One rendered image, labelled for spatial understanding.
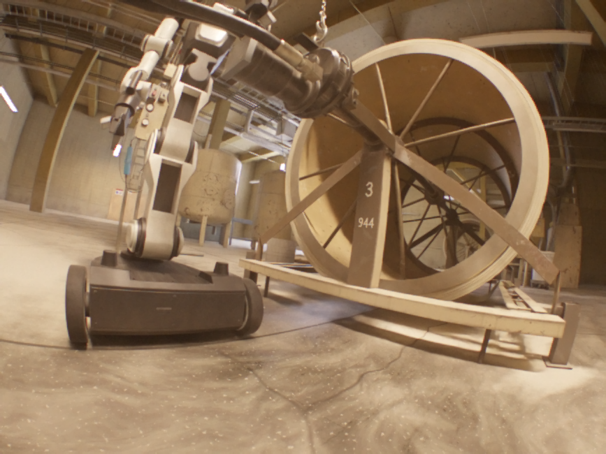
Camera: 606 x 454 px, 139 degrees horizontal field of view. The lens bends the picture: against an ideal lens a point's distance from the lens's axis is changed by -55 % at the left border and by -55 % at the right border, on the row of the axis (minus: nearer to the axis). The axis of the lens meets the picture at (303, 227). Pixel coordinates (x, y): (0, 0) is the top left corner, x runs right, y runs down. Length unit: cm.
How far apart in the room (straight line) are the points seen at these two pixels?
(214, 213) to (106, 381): 493
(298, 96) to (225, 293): 63
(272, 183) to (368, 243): 587
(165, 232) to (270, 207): 592
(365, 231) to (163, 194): 83
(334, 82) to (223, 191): 478
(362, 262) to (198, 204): 454
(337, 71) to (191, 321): 86
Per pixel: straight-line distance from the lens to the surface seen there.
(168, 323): 70
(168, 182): 95
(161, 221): 89
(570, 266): 696
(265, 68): 73
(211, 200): 533
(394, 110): 242
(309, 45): 102
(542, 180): 126
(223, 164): 551
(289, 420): 53
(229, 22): 68
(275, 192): 677
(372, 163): 117
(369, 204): 112
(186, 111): 108
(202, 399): 56
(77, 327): 67
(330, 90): 83
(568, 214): 718
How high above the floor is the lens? 34
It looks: 4 degrees up
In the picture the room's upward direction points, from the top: 8 degrees clockwise
